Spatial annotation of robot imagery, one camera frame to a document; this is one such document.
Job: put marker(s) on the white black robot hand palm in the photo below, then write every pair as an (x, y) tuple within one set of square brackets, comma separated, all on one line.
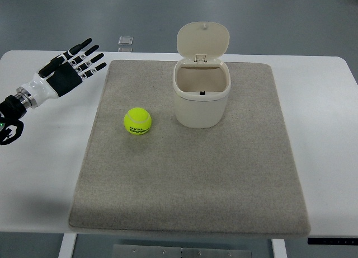
[(63, 80)]

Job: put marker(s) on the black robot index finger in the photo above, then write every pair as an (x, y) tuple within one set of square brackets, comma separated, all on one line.
[(76, 49)]

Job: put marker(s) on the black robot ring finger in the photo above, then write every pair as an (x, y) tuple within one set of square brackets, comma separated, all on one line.
[(83, 63)]

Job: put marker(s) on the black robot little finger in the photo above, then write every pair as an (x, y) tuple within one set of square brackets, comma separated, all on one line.
[(92, 71)]

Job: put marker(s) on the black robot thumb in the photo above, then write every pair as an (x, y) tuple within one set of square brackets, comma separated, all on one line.
[(50, 67)]

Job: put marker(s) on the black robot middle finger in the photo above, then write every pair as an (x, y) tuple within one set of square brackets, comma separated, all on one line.
[(80, 57)]

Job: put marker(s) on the yellow tennis ball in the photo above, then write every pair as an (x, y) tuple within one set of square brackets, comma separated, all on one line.
[(137, 121)]

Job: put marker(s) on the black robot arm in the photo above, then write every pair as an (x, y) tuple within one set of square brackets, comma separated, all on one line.
[(12, 110)]

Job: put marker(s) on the beige felt mat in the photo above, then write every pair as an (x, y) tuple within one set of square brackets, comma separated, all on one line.
[(237, 177)]

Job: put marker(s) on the cream bin with open lid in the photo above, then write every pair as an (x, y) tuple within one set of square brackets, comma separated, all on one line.
[(201, 80)]

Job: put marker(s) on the white left table leg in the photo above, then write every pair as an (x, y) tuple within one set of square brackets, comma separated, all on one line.
[(67, 245)]

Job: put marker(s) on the white table leg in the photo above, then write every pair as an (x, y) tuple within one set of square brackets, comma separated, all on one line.
[(279, 248), (67, 245)]

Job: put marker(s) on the white right table leg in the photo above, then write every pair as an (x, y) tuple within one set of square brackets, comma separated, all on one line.
[(279, 248)]

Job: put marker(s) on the black table control panel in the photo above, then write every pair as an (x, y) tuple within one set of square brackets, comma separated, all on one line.
[(332, 241)]

